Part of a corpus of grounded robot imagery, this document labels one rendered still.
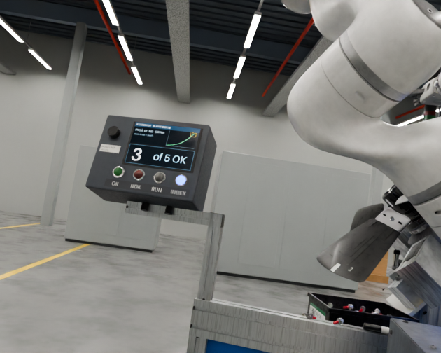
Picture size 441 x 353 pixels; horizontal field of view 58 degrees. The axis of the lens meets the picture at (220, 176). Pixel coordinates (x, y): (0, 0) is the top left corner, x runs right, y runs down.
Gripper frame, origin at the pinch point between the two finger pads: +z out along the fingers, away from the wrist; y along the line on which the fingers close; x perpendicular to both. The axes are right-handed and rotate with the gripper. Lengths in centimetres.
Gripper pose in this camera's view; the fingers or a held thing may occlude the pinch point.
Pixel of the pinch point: (432, 101)
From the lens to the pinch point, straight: 137.1
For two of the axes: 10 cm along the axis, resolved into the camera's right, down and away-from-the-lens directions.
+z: 1.9, 1.1, 9.8
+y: 9.7, 1.3, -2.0
